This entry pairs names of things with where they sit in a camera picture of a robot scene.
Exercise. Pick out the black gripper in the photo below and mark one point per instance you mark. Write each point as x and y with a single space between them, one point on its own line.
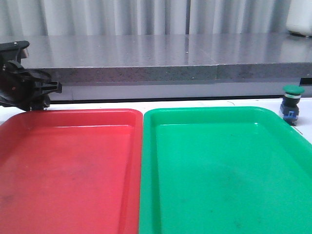
14 90

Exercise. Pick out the green mushroom push button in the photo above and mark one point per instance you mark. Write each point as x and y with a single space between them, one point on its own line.
289 109

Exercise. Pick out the grey stone counter slab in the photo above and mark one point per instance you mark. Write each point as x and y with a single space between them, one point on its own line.
158 59

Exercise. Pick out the red plastic tray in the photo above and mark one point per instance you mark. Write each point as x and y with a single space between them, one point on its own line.
70 172

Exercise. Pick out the green plastic tray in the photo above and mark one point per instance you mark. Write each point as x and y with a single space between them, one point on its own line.
224 170

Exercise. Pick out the white container on counter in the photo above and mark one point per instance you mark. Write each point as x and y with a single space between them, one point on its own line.
299 19

